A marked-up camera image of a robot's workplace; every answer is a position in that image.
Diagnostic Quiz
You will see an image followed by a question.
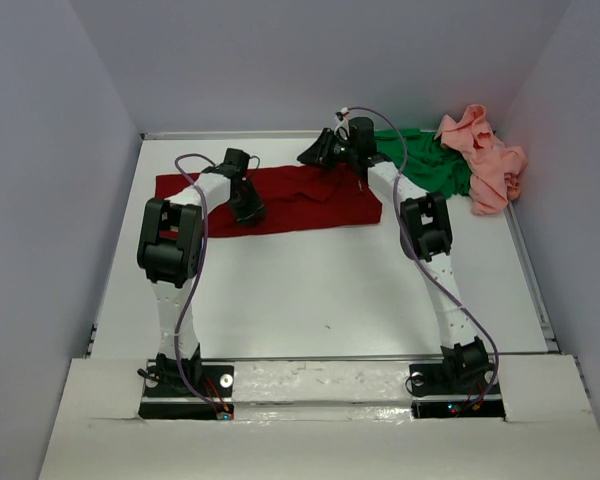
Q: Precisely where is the green t-shirt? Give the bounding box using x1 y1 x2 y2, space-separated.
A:
400 128 471 198

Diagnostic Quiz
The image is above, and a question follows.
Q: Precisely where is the pink t-shirt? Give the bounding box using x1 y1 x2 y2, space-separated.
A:
435 104 528 216

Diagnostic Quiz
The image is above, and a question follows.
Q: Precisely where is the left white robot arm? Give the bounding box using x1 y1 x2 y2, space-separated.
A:
137 148 266 405

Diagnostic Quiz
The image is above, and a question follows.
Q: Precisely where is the metal rail back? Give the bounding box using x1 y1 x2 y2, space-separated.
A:
140 130 320 141

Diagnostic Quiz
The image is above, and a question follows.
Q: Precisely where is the metal rail front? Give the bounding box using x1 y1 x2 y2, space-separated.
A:
144 354 446 363

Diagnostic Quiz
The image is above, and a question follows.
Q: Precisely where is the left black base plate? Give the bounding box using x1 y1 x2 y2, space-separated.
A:
137 363 235 421

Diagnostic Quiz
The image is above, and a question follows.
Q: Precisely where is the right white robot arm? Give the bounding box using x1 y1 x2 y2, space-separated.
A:
297 109 498 399

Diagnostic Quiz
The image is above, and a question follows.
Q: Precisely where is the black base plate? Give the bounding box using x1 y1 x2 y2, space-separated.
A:
405 363 505 420
137 363 235 421

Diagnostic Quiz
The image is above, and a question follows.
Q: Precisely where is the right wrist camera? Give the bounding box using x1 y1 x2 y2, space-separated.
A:
334 107 350 140

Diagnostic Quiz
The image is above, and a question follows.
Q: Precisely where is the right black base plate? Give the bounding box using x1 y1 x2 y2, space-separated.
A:
405 363 505 420

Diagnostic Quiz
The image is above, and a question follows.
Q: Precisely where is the red t-shirt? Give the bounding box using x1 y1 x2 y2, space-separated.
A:
154 163 384 240

